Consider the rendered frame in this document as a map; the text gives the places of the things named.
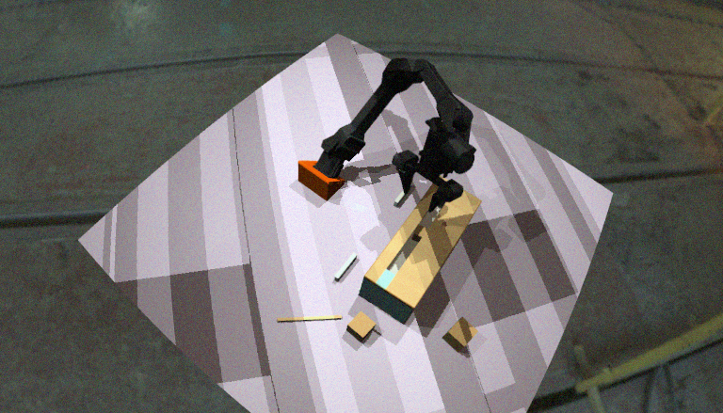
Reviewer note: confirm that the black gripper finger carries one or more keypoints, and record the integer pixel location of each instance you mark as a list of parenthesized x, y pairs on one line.
[(406, 178), (435, 201)]

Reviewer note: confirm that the yellow thin bar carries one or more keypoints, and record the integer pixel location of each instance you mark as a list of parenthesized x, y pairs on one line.
[(329, 317)]

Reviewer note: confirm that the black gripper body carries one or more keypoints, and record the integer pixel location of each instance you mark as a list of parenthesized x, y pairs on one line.
[(430, 167)]

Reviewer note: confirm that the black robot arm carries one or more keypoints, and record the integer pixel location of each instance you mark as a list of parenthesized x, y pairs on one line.
[(448, 136)]

